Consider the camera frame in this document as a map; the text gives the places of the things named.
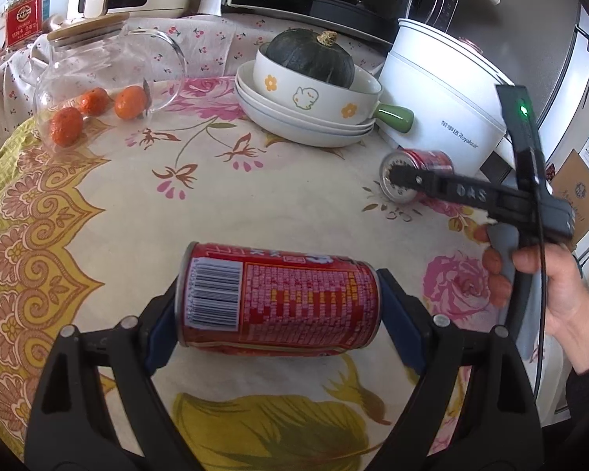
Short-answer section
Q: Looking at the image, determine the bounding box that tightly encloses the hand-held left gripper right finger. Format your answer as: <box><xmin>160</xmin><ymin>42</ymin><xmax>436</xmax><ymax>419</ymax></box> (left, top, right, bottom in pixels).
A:
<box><xmin>375</xmin><ymin>268</ymin><xmax>543</xmax><ymax>471</ymax></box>

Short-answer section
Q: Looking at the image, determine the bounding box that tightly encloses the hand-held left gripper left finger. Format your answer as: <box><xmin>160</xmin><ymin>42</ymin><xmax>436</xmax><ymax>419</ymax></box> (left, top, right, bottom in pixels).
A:
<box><xmin>24</xmin><ymin>282</ymin><xmax>202</xmax><ymax>471</ymax></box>

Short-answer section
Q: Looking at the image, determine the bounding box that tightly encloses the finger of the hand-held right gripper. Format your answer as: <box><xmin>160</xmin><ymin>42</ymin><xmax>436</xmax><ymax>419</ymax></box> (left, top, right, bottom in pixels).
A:
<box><xmin>388</xmin><ymin>164</ymin><xmax>501</xmax><ymax>217</ymax></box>

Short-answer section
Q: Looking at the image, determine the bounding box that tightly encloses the red drink can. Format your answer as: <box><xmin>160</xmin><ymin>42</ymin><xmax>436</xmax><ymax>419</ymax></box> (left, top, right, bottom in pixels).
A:
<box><xmin>176</xmin><ymin>242</ymin><xmax>384</xmax><ymax>358</ymax></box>
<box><xmin>379</xmin><ymin>150</ymin><xmax>455</xmax><ymax>203</ymax></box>

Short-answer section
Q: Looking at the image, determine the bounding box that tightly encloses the person's right hand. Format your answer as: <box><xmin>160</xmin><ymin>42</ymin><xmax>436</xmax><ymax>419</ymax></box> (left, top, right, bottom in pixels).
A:
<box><xmin>474</xmin><ymin>223</ymin><xmax>589</xmax><ymax>376</ymax></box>

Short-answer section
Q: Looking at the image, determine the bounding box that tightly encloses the grey refrigerator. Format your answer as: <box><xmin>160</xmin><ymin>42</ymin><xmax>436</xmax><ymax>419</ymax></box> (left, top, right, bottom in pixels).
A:
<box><xmin>535</xmin><ymin>2</ymin><xmax>589</xmax><ymax>168</ymax></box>

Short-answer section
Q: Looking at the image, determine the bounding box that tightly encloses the cardboard box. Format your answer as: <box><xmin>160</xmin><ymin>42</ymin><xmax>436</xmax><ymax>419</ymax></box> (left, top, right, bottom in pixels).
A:
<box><xmin>550</xmin><ymin>150</ymin><xmax>589</xmax><ymax>252</ymax></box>

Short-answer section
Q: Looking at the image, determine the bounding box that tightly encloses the white electric pot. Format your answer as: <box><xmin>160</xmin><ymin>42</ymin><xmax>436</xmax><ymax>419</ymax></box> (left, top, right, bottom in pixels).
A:
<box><xmin>377</xmin><ymin>17</ymin><xmax>521</xmax><ymax>182</ymax></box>

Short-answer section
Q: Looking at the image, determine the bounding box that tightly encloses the floral tablecloth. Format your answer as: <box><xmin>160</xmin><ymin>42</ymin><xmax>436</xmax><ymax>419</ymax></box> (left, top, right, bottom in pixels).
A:
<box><xmin>0</xmin><ymin>76</ymin><xmax>538</xmax><ymax>471</ymax></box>

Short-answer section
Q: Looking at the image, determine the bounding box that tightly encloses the green kabocha squash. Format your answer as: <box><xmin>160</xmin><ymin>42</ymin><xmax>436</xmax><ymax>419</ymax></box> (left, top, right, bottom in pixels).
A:
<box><xmin>265</xmin><ymin>28</ymin><xmax>357</xmax><ymax>90</ymax></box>

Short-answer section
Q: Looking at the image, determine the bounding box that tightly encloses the tangerine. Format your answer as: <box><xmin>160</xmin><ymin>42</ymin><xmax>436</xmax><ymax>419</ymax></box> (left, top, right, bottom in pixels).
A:
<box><xmin>49</xmin><ymin>107</ymin><xmax>85</xmax><ymax>147</ymax></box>
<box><xmin>114</xmin><ymin>85</ymin><xmax>150</xmax><ymax>121</ymax></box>
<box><xmin>76</xmin><ymin>87</ymin><xmax>111</xmax><ymax>116</ymax></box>

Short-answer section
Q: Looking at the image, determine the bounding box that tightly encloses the glass jug with wooden lid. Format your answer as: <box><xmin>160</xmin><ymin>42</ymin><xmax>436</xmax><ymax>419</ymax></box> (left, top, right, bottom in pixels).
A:
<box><xmin>33</xmin><ymin>12</ymin><xmax>187</xmax><ymax>147</ymax></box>

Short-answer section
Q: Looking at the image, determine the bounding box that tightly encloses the red label jar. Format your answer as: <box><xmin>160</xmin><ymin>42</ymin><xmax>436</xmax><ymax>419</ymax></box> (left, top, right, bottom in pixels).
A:
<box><xmin>5</xmin><ymin>0</ymin><xmax>46</xmax><ymax>53</ymax></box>

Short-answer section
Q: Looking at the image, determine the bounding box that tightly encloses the black cable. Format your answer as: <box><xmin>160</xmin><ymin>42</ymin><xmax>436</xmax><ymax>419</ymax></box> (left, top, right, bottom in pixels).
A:
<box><xmin>515</xmin><ymin>108</ymin><xmax>551</xmax><ymax>398</ymax></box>

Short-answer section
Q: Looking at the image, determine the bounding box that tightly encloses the white bowl green handle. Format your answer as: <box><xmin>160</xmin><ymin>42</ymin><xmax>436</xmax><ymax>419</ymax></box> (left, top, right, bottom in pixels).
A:
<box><xmin>252</xmin><ymin>42</ymin><xmax>415</xmax><ymax>134</ymax></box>

